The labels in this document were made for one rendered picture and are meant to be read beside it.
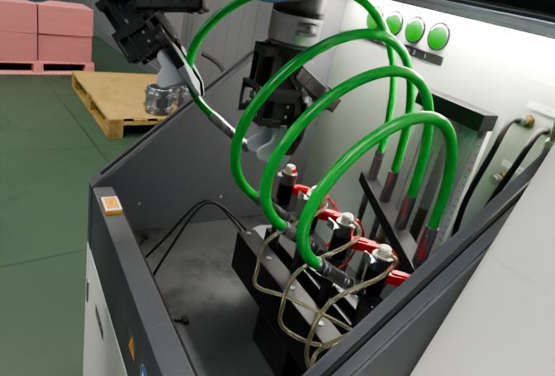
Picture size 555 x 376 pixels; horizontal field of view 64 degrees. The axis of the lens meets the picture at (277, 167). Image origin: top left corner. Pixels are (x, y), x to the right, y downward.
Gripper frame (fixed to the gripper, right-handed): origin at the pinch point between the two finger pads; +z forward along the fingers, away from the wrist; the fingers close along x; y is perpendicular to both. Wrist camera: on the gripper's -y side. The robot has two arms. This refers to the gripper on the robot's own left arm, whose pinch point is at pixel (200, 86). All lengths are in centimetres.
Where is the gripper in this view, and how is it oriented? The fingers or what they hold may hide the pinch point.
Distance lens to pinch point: 77.3
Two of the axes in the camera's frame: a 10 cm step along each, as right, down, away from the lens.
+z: 5.2, 8.4, 1.3
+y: -8.5, 5.1, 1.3
